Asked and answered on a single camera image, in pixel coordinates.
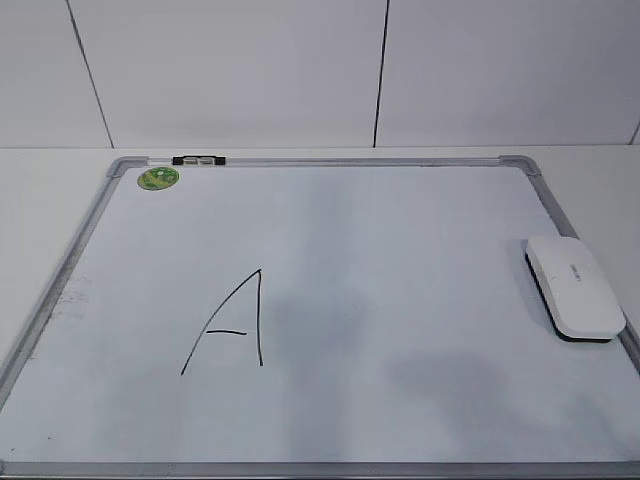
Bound white board with aluminium frame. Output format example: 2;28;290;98
1;156;639;479

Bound black board hanging clip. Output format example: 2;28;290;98
171;155;227;166

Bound white whiteboard eraser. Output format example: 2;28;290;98
525;236;626;343

